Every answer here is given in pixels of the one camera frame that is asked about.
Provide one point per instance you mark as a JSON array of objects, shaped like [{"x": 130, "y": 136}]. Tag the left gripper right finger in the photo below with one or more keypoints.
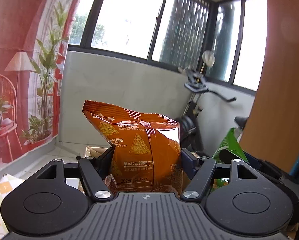
[{"x": 202, "y": 172}]

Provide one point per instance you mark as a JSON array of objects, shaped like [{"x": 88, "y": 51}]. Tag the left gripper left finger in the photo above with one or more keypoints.
[{"x": 91, "y": 172}]

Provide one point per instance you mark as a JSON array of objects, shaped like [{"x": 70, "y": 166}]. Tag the green snack bag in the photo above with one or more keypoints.
[{"x": 228, "y": 150}]

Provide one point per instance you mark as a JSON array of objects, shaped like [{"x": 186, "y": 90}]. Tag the cardboard box with plastic liner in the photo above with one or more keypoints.
[{"x": 94, "y": 152}]

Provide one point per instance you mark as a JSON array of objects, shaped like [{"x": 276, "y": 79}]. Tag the wooden board panel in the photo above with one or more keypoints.
[{"x": 272, "y": 129}]

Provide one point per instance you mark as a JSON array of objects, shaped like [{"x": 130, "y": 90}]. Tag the orange chip bag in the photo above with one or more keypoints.
[{"x": 146, "y": 146}]

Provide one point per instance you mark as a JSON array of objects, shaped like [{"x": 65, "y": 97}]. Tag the pink printed backdrop cloth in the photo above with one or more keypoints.
[{"x": 34, "y": 37}]

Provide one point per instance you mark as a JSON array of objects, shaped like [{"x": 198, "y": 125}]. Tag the black framed window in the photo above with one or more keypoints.
[{"x": 225, "y": 39}]

